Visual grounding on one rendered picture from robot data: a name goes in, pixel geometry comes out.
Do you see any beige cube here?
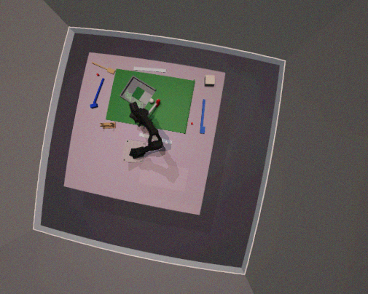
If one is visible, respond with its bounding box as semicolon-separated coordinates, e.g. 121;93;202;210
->
205;75;215;87

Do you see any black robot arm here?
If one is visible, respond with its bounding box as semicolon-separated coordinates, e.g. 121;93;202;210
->
129;102;163;159

